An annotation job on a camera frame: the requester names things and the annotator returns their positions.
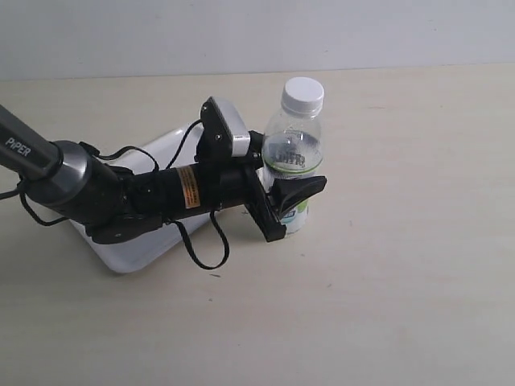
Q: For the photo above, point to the white bottle cap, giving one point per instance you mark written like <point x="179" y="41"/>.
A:
<point x="303" y="96"/>

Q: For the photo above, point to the white rectangular plastic tray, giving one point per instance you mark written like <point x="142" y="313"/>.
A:
<point x="138" y="253"/>

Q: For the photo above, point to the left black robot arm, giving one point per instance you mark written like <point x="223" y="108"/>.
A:
<point x="116" y="204"/>

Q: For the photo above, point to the clear plastic drink bottle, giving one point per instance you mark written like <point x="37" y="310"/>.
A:
<point x="293" y="147"/>

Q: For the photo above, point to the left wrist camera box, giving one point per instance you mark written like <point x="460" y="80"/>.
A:
<point x="225" y="135"/>

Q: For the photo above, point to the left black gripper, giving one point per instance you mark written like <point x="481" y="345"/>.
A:
<point x="199" y="188"/>

